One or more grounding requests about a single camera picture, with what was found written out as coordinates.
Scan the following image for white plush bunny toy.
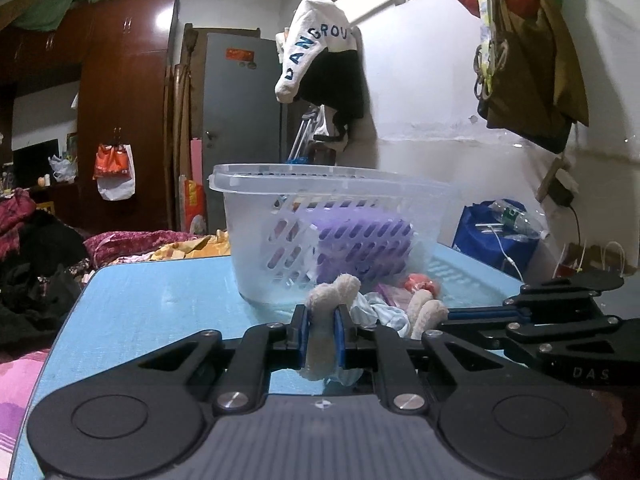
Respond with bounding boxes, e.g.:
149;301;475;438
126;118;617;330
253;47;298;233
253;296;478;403
299;274;449;386

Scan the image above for small purple tissue pack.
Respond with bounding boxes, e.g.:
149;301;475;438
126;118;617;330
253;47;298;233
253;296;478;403
374;283;413;311

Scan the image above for red round toy ball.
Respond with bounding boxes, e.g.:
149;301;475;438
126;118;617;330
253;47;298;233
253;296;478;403
404;273;440;298

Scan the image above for clear plastic bottle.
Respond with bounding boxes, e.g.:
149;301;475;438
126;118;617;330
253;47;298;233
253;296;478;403
489;200;548;240

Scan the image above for purple tissue bundle in basket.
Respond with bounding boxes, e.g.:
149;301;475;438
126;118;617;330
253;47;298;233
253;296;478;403
310;207;414;284

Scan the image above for translucent plastic laundry basket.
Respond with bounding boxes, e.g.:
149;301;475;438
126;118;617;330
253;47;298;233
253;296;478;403
208;164;454;306

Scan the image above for olive hanging bags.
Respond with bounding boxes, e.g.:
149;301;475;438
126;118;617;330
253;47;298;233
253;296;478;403
458;0;589;154

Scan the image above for grey metal door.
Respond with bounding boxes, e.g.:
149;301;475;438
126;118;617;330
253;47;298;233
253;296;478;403
202;32;289;233

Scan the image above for orange white hanging bag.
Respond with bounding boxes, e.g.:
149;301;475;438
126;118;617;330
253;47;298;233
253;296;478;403
93;144;136;202

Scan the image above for white black hanging jacket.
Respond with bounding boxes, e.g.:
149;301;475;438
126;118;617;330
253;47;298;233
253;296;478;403
274;0;366;142

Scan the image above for dark red wooden wardrobe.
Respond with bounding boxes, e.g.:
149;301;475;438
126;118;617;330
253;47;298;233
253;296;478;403
1;0;179;233

